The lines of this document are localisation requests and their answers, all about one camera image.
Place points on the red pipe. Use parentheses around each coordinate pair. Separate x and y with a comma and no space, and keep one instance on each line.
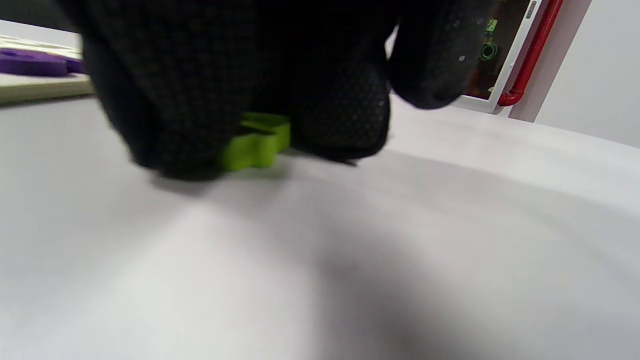
(532,50)

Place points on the person's right hand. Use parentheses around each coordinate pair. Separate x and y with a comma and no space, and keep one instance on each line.
(200,75)

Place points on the glass door display cabinet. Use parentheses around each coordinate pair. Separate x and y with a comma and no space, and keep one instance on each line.
(500,60)

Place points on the purple number-shaped math block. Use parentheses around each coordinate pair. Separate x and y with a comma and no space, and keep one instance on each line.
(35,62)

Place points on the green math block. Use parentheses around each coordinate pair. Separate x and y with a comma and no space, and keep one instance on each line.
(255,147)

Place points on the wooden math block puzzle board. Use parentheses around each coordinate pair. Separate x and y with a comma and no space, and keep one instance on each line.
(40,87)

